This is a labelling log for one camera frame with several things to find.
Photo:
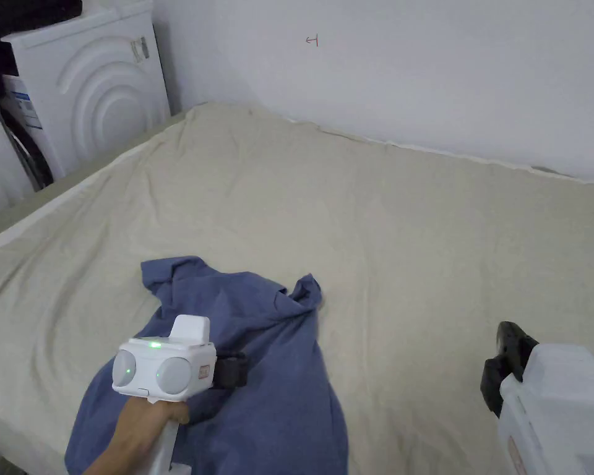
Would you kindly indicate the dark blue shirt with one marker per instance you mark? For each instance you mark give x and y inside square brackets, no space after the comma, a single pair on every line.
[272,371]

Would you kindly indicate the bed with beige sheet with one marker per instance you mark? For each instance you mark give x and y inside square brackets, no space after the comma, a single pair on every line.
[356,208]

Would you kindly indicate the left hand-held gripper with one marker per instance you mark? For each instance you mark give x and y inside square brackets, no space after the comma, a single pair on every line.
[166,363]

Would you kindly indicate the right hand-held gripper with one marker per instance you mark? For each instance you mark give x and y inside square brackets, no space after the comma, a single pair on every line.
[557,410]

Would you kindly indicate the person's left forearm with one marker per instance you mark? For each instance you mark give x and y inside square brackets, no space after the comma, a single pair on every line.
[110,457]

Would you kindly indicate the person's left hand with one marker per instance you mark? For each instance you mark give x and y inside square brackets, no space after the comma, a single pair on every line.
[141,420]

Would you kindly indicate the white washing machine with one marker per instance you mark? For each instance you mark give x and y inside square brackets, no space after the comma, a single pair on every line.
[104,89]

